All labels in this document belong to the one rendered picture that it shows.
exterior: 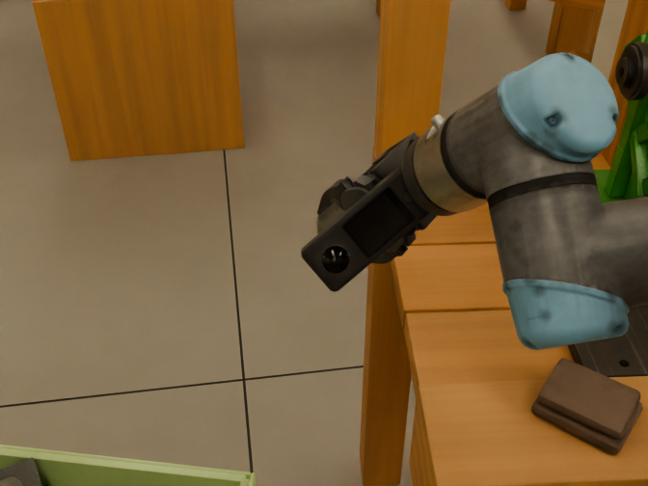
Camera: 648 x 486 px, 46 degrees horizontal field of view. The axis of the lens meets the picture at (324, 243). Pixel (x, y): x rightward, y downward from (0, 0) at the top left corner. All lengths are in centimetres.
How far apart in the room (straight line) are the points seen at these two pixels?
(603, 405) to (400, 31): 59
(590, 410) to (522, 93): 45
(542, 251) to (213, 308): 186
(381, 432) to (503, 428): 88
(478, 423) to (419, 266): 29
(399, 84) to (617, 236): 71
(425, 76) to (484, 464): 60
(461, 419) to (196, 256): 174
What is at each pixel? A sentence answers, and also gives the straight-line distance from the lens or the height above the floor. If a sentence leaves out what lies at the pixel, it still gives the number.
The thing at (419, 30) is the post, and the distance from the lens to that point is 116.
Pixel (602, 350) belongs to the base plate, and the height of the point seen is 90.
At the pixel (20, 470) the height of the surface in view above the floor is 96.
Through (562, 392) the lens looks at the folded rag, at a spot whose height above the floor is 93.
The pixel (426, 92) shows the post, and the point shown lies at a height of 103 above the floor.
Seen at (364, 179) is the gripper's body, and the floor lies 120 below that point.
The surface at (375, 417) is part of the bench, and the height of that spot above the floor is 26.
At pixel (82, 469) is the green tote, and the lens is 81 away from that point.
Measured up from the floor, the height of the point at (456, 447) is 90.
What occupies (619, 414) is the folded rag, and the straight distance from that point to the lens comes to 90.
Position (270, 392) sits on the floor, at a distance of 208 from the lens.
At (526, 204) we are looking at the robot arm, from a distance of 53.
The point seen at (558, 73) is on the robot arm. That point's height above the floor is 136.
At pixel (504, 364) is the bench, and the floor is 88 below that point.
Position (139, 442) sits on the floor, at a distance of 203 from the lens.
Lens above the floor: 158
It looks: 39 degrees down
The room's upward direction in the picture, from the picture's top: straight up
